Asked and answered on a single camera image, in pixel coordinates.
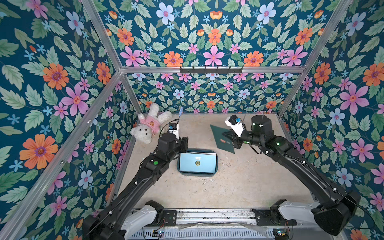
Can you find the dark green envelope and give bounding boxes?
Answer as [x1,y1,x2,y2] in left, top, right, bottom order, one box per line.
[210,125,235,154]

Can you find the light blue envelope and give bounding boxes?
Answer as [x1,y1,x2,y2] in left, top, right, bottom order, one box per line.
[179,152,217,175]

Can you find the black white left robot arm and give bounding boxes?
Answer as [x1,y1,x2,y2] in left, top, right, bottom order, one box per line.
[83,133,189,240]

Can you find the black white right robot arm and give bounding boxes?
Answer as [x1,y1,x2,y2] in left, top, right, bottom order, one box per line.
[223,115,361,236]

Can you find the dark teal storage box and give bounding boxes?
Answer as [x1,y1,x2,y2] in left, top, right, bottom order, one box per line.
[177,149,219,177]

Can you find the white teddy bear pink shirt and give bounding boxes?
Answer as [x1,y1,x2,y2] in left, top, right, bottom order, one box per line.
[130,103,172,144]

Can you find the left green circuit board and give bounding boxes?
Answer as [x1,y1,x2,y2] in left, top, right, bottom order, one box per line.
[152,230,164,239]

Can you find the green circuit board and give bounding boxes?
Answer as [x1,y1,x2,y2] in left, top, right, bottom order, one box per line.
[152,230,164,239]
[273,229,290,240]

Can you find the right green circuit board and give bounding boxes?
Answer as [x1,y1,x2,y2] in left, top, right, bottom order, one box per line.
[273,229,290,240]

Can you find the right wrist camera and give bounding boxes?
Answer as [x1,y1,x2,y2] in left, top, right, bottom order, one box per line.
[225,115,246,137]

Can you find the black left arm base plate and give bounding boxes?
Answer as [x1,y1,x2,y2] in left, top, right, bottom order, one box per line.
[156,210,178,227]

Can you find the metal hook rail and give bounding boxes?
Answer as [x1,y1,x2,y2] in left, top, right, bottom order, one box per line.
[179,67,243,75]

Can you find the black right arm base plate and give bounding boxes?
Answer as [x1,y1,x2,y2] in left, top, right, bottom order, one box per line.
[252,209,297,226]

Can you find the aluminium front rail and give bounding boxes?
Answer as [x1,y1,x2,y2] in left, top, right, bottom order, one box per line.
[124,205,347,240]

